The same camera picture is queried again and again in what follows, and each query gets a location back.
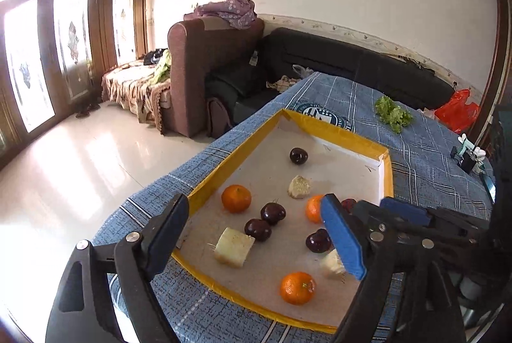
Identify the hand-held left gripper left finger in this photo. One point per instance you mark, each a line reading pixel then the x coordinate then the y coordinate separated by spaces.
pixel 168 239

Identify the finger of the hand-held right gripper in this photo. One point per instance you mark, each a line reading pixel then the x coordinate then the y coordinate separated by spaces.
pixel 404 211
pixel 366 211

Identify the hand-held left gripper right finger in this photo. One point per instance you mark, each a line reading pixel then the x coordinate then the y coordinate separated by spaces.
pixel 344 235

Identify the dark red plum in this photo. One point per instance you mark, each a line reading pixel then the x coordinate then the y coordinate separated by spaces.
pixel 298 155
pixel 318 241
pixel 257 229
pixel 273 213
pixel 348 204

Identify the orange mandarin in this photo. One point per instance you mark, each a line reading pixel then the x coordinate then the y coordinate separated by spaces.
pixel 314 209
pixel 297 288
pixel 236 199

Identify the yellow-edged cardboard tray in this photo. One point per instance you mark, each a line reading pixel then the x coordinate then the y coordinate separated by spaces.
pixel 280 167

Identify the blue plaid tablecloth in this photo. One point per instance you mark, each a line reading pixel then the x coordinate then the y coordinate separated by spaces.
pixel 420 167

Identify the black phone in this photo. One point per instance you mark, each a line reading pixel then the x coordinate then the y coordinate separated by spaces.
pixel 490 187

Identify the pale yellow cake cube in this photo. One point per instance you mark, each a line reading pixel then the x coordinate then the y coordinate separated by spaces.
pixel 234 247

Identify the black and white clip gadget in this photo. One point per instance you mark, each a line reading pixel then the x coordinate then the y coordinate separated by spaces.
pixel 466 157

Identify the green leaf lettuce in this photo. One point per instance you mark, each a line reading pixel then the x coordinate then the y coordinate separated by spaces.
pixel 394 114

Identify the red plastic bag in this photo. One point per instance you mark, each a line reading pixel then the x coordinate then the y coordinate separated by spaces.
pixel 456 113

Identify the brown bag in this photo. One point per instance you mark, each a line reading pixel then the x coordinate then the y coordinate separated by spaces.
pixel 218 119

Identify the dark shoes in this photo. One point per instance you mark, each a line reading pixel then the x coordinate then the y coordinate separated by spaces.
pixel 88 110

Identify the patterned cloth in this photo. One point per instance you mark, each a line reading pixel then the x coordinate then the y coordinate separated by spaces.
pixel 282 83

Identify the patterned covered bench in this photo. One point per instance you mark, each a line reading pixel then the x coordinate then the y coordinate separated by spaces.
pixel 128 90

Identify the black leather sofa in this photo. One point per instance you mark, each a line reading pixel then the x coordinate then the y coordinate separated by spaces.
pixel 340 54

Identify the brown armchair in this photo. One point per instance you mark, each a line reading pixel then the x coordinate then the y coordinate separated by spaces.
pixel 188 78

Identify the green cloth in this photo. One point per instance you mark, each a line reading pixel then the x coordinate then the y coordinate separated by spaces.
pixel 162 66

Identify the dark clothing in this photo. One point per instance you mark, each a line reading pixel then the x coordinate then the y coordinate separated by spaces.
pixel 152 56

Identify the small white bottle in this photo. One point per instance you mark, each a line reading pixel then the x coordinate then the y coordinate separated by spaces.
pixel 254 58

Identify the wooden glass doors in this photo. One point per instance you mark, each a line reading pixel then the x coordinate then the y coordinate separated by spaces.
pixel 100 26

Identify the purple cloth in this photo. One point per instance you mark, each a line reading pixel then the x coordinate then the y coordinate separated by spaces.
pixel 232 10

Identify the wooden door frame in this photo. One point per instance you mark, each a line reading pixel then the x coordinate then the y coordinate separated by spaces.
pixel 498 58

